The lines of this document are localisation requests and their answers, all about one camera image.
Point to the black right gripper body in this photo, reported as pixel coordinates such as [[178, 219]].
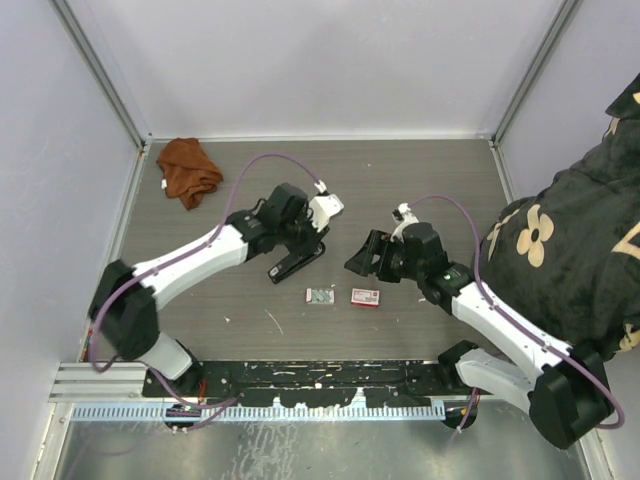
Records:
[[410, 269]]

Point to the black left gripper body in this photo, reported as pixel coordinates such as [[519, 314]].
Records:
[[299, 233]]

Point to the black stapler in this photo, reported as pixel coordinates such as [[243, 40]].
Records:
[[299, 256]]

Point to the red white staple box sleeve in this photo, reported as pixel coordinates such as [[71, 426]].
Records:
[[365, 297]]

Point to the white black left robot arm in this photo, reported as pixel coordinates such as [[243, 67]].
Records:
[[128, 299]]

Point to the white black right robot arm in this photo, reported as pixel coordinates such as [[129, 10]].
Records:
[[563, 389]]

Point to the orange-brown cloth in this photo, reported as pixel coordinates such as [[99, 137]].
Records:
[[188, 172]]

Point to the black floral fleece garment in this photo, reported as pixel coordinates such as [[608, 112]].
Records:
[[567, 259]]

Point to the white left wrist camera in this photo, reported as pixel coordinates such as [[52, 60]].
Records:
[[323, 209]]

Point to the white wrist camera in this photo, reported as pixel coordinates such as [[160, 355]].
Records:
[[403, 217], [323, 209]]

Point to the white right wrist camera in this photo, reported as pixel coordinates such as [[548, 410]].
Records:
[[403, 217]]

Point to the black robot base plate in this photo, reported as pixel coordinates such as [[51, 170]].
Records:
[[322, 384]]

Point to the aluminium front rail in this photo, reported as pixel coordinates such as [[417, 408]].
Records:
[[79, 382]]

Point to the perforated cable duct strip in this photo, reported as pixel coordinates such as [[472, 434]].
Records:
[[169, 412]]

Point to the aluminium frame post right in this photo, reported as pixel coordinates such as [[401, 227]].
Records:
[[559, 23]]

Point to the aluminium frame post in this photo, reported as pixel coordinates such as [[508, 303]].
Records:
[[559, 23], [96, 67]]

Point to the aluminium frame post left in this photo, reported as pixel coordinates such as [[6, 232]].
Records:
[[96, 67]]

